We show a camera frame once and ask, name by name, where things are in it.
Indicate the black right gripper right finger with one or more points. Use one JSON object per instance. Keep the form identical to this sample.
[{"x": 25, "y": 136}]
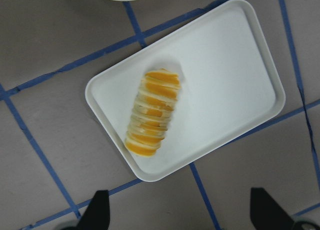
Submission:
[{"x": 266, "y": 213}]

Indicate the striped bread roll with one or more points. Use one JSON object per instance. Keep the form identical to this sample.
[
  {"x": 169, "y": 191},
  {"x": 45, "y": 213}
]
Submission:
[{"x": 152, "y": 110}]

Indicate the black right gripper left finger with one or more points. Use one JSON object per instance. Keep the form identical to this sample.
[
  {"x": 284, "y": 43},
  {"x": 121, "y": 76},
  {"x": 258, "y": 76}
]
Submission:
[{"x": 97, "y": 213}]

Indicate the white rectangular tray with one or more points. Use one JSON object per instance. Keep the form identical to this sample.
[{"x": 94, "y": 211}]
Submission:
[{"x": 229, "y": 86}]

